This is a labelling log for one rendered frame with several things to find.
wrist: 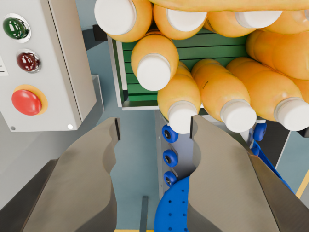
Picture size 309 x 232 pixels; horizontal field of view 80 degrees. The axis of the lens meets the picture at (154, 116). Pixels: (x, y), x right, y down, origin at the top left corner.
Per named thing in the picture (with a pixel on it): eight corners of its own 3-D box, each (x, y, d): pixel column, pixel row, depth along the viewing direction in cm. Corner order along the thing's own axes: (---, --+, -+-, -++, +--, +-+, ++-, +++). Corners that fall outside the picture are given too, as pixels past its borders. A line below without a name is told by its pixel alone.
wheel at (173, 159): (171, 171, 46) (177, 168, 47) (174, 161, 43) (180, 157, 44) (160, 159, 49) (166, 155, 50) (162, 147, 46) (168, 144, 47)
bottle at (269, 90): (224, 90, 44) (262, 136, 28) (222, 60, 41) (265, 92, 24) (255, 84, 43) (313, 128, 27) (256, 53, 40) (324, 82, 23)
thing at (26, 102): (22, 113, 25) (17, 117, 24) (11, 88, 24) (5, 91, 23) (48, 112, 25) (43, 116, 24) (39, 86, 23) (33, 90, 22)
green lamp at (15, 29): (12, 39, 21) (4, 41, 20) (3, 17, 20) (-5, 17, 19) (31, 38, 21) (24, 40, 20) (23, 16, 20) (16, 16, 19)
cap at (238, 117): (255, 107, 26) (262, 114, 24) (236, 128, 27) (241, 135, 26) (234, 94, 25) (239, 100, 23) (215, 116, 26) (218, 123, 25)
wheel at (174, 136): (173, 147, 42) (179, 144, 43) (173, 130, 40) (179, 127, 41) (160, 138, 45) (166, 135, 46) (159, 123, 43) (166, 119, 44)
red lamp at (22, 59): (24, 70, 23) (18, 73, 22) (17, 51, 21) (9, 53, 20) (42, 70, 22) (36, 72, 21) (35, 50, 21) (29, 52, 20)
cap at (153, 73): (163, 49, 22) (163, 51, 21) (174, 78, 24) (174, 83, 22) (133, 61, 23) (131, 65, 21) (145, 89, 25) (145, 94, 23)
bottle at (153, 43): (165, 22, 37) (170, 30, 21) (177, 56, 40) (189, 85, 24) (134, 37, 39) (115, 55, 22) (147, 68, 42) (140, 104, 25)
